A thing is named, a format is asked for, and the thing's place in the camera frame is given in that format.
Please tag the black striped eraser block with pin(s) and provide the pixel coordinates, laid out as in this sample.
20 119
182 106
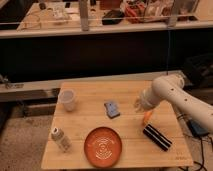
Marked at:
158 138

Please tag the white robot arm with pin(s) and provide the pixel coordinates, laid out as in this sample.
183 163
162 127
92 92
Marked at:
170 88

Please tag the black bag on shelf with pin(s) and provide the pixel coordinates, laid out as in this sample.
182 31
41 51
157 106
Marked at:
112 17

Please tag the blue sponge block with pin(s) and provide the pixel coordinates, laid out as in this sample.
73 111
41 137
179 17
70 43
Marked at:
111 109

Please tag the grey metal post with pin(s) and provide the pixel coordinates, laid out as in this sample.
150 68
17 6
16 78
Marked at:
83 9

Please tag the orange ceramic bowl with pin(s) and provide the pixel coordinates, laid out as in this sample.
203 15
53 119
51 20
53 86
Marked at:
103 147

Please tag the translucent plastic cup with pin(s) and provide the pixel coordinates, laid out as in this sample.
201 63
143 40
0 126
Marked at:
67 99

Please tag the orange tool pile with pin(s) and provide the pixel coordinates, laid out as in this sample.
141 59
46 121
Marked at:
139 11

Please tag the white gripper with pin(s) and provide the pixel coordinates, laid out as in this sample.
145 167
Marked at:
148 101

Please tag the small spice bottle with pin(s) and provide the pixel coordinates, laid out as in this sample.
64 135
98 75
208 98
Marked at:
59 137

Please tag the grey metal rail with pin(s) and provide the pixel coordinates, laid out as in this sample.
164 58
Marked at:
50 88

